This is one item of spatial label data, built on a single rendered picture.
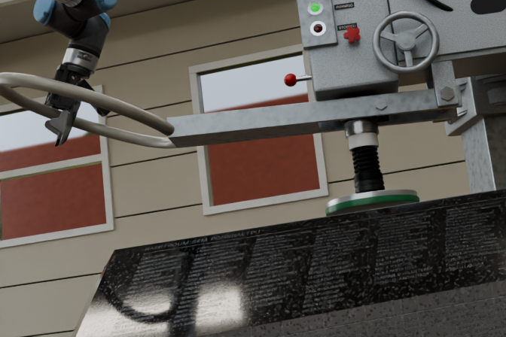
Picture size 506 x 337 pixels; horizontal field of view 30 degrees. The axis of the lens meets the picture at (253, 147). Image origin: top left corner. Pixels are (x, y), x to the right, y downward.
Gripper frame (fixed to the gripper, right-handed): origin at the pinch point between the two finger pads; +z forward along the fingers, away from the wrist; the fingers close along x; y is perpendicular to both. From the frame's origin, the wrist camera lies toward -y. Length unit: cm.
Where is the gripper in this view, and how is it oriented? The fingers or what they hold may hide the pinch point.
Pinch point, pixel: (62, 142)
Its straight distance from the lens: 258.4
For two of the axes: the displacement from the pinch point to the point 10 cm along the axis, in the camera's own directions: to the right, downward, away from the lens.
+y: -8.8, -3.2, -3.5
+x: 3.8, -0.5, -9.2
